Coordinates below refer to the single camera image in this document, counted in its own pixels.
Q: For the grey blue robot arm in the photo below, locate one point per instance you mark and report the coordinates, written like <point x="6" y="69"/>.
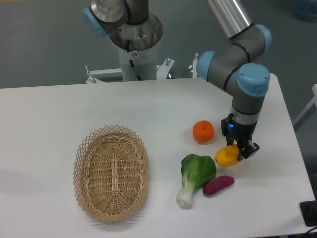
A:
<point x="135" y="31"/>

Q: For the woven wicker basket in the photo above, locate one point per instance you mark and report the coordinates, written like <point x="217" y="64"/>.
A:
<point x="111" y="173"/>

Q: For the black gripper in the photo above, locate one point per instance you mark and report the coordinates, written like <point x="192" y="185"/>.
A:
<point x="242" y="134"/>

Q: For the orange tangerine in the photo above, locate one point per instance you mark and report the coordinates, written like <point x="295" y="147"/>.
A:
<point x="203" y="131"/>

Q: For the black device at edge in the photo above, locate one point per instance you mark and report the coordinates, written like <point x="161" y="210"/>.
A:
<point x="309" y="212"/>

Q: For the yellow mango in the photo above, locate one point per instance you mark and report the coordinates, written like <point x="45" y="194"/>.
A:
<point x="227" y="156"/>

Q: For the white metal base frame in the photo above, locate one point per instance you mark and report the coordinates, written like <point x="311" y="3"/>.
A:
<point x="162" y="72"/>

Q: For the purple sweet potato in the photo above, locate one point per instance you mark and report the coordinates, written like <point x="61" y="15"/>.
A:
<point x="217" y="184"/>

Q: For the green bok choy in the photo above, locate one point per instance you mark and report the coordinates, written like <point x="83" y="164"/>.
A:
<point x="196" y="171"/>

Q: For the white table leg right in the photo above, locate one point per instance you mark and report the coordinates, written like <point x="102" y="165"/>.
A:
<point x="307" y="111"/>

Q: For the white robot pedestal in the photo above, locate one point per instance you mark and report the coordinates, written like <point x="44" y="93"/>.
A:
<point x="133" y="61"/>

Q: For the blue translucent container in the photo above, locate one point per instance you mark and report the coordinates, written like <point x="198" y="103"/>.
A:
<point x="306" y="10"/>

